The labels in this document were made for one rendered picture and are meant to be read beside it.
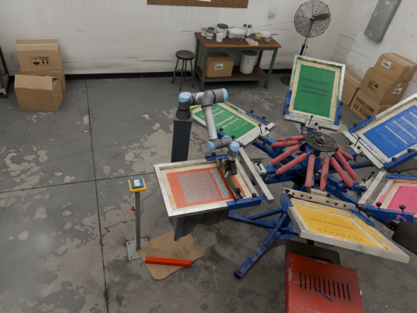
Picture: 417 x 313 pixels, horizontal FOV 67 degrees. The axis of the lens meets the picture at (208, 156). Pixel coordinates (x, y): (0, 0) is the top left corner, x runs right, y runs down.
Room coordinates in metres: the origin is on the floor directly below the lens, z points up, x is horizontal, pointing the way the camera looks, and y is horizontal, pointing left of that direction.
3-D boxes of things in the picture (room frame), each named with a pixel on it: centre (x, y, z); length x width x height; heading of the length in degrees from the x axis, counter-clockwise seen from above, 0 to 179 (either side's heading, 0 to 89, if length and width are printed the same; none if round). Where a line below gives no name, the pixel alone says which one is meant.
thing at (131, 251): (1.81, 0.55, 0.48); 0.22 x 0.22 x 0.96; 25
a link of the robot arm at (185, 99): (2.58, 0.30, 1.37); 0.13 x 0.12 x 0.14; 123
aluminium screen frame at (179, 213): (1.94, -0.02, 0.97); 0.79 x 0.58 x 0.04; 115
